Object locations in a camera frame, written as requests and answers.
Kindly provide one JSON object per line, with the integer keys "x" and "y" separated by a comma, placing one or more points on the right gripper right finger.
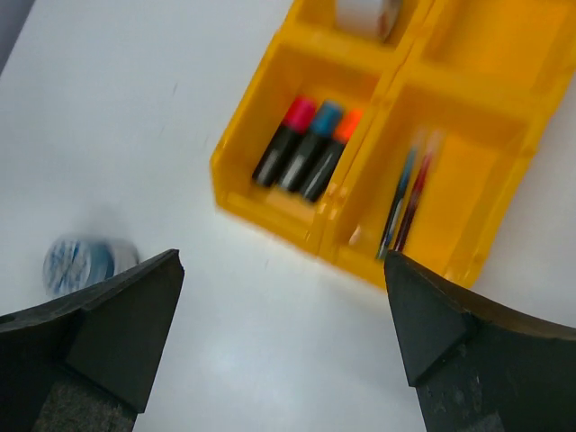
{"x": 476, "y": 364}

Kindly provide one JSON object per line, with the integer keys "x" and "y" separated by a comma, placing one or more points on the blue gel pen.
{"x": 417, "y": 141}

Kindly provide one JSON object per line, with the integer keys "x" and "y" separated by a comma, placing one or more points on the orange cap black highlighter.
{"x": 318, "y": 179}

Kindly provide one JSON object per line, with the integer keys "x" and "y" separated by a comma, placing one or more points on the clear tape roll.
{"x": 373, "y": 19}

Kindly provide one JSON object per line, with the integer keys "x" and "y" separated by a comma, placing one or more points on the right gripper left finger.
{"x": 87, "y": 361}

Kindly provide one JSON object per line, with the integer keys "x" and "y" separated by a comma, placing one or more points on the pink cap black highlighter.
{"x": 288, "y": 134}

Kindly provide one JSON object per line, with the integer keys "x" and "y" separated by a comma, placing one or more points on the blue cap black highlighter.
{"x": 314, "y": 140}

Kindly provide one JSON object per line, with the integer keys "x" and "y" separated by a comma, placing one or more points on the red pen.
{"x": 433, "y": 142}

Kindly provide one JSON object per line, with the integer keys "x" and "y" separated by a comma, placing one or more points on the blue putty jar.
{"x": 74, "y": 262}

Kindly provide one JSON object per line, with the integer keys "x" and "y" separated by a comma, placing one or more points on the yellow four-compartment organizer tray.
{"x": 489, "y": 74}

